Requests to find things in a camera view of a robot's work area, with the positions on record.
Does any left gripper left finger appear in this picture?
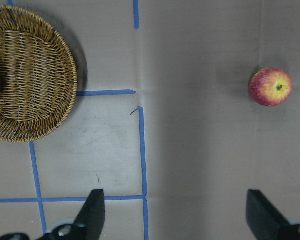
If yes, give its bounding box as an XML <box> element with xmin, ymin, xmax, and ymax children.
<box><xmin>0</xmin><ymin>189</ymin><xmax>106</xmax><ymax>240</ymax></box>

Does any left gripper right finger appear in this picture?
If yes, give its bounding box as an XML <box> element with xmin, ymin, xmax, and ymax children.
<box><xmin>246</xmin><ymin>189</ymin><xmax>300</xmax><ymax>240</ymax></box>

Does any woven wicker basket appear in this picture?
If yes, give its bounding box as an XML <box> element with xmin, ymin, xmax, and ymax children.
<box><xmin>0</xmin><ymin>5</ymin><xmax>78</xmax><ymax>143</ymax></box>

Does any red yellow apple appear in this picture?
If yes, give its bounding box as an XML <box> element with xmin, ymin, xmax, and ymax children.
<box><xmin>248</xmin><ymin>67</ymin><xmax>294</xmax><ymax>107</ymax></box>

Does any brown paper table cover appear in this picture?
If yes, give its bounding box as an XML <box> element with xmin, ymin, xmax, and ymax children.
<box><xmin>0</xmin><ymin>0</ymin><xmax>300</xmax><ymax>240</ymax></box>

